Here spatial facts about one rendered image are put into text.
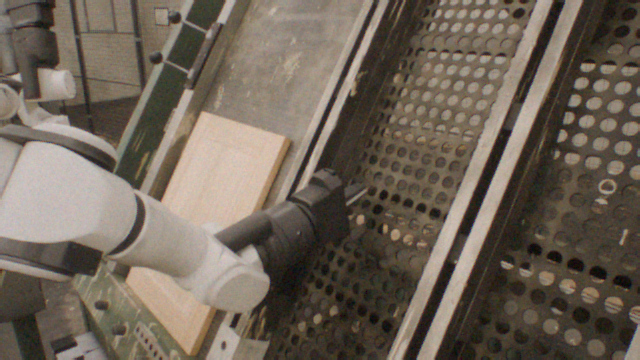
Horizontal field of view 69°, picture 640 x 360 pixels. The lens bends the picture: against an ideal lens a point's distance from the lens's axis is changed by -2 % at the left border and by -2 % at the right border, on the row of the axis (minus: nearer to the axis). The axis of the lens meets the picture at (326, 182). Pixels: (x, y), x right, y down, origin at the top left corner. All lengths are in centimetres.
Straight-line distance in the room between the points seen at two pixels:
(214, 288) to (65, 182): 21
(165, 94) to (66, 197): 113
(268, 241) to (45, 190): 29
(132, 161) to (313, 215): 96
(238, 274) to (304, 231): 13
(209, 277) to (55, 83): 76
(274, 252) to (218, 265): 10
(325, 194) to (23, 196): 39
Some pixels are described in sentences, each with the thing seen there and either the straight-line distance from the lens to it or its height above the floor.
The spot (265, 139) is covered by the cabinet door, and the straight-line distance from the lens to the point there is 103.
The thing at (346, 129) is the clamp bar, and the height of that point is 135.
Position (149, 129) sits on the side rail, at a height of 121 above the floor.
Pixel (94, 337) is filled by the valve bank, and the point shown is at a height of 74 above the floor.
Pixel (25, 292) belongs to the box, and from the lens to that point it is 155.
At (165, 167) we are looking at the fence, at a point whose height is 116.
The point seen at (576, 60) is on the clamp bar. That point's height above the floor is 149.
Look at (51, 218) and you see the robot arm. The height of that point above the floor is 138.
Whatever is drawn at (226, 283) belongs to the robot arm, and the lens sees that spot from 57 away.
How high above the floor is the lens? 154
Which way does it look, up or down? 20 degrees down
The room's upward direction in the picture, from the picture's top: straight up
